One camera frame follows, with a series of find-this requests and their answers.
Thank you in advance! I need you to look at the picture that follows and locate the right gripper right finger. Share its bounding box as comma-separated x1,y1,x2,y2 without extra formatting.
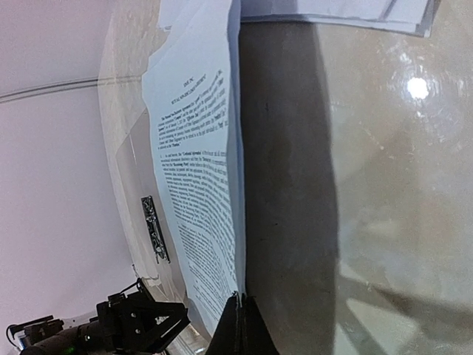
240,296,279,355

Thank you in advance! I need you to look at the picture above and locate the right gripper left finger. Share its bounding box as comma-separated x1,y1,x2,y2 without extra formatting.
208,293,240,355

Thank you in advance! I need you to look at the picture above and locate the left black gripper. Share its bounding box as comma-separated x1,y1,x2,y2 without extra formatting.
76,280,189,354

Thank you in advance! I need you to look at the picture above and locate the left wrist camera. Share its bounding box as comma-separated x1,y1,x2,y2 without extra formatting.
6,315,81,355

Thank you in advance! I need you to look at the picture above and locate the printed paper sheet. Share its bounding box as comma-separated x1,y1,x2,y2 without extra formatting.
142,1,245,334

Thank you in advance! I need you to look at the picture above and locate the paper stack at back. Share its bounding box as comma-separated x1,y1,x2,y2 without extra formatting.
242,0,435,37

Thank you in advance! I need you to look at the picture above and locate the metal folder clip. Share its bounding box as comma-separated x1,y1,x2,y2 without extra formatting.
141,195,170,263

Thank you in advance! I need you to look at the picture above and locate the transparent plastic folder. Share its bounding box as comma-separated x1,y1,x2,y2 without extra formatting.
96,14,473,355

